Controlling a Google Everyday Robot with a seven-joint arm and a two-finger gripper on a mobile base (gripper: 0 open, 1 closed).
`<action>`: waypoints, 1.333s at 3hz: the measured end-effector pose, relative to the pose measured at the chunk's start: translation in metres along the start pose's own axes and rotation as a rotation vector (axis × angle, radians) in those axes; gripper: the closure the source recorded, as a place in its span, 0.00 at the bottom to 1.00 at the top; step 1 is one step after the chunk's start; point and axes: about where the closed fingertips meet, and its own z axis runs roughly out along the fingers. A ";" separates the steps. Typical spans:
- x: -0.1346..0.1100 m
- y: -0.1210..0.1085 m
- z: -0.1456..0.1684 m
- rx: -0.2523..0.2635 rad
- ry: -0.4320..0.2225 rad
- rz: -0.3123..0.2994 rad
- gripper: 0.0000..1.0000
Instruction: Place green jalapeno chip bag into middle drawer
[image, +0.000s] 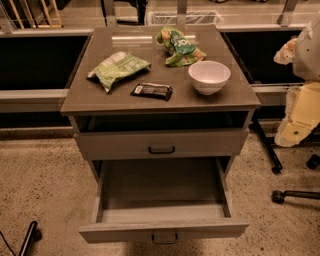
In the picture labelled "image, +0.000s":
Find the light green jalapeno chip bag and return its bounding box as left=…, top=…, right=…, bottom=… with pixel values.
left=87, top=51, right=150, bottom=93

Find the open middle drawer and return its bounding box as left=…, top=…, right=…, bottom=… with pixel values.
left=79, top=157, right=248, bottom=244

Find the black snack bar wrapper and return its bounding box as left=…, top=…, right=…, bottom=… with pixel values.
left=131, top=83, right=173, bottom=101

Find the grey drawer cabinet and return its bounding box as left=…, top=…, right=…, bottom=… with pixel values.
left=60, top=25, right=262, bottom=245

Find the wooden chair frame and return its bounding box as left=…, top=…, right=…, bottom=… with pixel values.
left=0, top=0, right=63, bottom=29

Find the crumpled green chip bag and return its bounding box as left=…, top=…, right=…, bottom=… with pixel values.
left=157, top=26, right=207, bottom=67

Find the white wire basket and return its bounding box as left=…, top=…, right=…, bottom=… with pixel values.
left=145, top=10, right=224, bottom=26

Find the white bowl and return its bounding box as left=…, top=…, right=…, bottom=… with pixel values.
left=188, top=61, right=231, bottom=95

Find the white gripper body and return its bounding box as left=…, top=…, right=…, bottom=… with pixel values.
left=274, top=82, right=320, bottom=147

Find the black stand leg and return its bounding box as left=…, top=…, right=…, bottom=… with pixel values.
left=0, top=220, right=43, bottom=256

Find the closed top drawer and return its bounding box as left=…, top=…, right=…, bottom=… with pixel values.
left=75, top=129, right=248, bottom=160

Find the black office chair base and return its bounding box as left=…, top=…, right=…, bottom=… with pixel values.
left=252, top=117, right=320, bottom=204

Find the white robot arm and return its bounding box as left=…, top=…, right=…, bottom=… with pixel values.
left=273, top=13, right=320, bottom=147

